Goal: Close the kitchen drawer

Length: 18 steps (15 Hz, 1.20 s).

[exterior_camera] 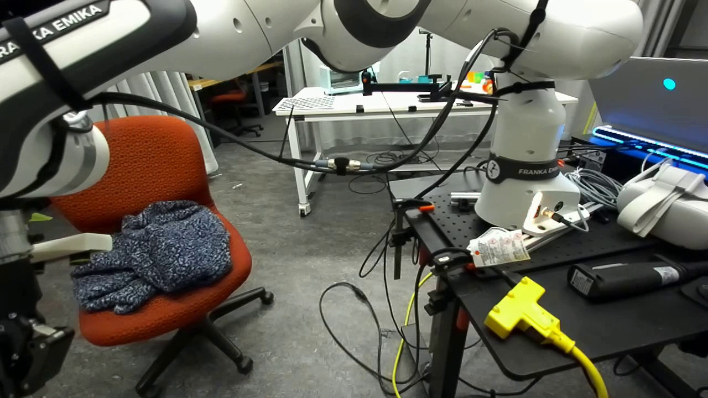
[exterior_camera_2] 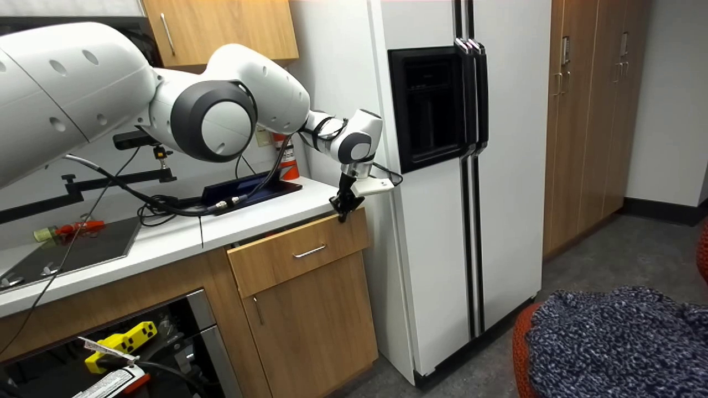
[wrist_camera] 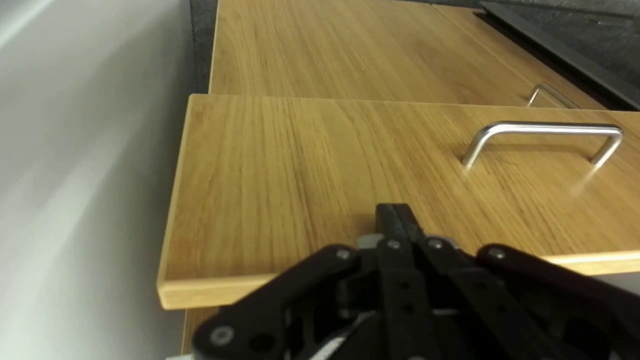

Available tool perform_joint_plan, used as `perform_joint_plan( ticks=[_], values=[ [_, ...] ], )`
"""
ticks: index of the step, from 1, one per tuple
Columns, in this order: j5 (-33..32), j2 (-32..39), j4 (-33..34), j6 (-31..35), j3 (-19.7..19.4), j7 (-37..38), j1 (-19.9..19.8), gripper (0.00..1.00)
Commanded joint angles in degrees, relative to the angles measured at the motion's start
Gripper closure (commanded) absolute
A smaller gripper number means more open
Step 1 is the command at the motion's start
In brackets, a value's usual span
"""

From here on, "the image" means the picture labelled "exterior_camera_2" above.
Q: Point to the red and green tool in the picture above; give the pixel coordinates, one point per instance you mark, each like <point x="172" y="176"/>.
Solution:
<point x="70" y="230"/>

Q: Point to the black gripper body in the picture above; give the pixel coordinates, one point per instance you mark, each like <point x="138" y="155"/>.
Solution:
<point x="348" y="179"/>

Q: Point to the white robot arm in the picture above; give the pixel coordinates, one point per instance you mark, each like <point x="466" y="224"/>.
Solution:
<point x="73" y="88"/>

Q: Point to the white and red tool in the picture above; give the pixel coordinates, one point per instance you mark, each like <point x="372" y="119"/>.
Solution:
<point x="114" y="383"/>

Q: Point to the black fridge dispenser panel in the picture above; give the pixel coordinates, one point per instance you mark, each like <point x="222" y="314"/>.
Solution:
<point x="433" y="106"/>

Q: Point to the wooden front kitchen drawer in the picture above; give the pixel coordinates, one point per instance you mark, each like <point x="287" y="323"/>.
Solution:
<point x="296" y="254"/>

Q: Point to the black counter mat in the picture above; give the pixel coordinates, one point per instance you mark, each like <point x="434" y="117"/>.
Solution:
<point x="81" y="251"/>

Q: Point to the wooden cabinet door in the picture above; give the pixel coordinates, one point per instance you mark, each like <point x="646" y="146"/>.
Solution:
<point x="318" y="331"/>

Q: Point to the tall wooden cupboard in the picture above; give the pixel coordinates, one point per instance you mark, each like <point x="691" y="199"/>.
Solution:
<point x="589" y="125"/>

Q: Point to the wooden base cabinet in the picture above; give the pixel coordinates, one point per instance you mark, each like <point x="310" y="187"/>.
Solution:
<point x="112" y="305"/>

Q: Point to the black tray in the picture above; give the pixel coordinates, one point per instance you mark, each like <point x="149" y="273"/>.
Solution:
<point x="250" y="190"/>

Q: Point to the yellow power tool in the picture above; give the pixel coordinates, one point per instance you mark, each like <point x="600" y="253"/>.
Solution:
<point x="123" y="343"/>

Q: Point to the white refrigerator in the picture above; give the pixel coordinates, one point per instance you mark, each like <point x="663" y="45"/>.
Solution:
<point x="510" y="183"/>

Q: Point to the black camera stand rail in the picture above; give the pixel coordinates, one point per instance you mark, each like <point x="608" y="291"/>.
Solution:
<point x="112" y="179"/>

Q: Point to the blue speckled cushion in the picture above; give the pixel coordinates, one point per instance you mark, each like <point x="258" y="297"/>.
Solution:
<point x="621" y="346"/>

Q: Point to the wooden wall cabinet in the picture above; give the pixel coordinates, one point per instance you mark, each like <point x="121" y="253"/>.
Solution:
<point x="222" y="30"/>

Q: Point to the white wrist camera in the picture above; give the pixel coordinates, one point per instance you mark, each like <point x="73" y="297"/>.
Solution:
<point x="377" y="187"/>

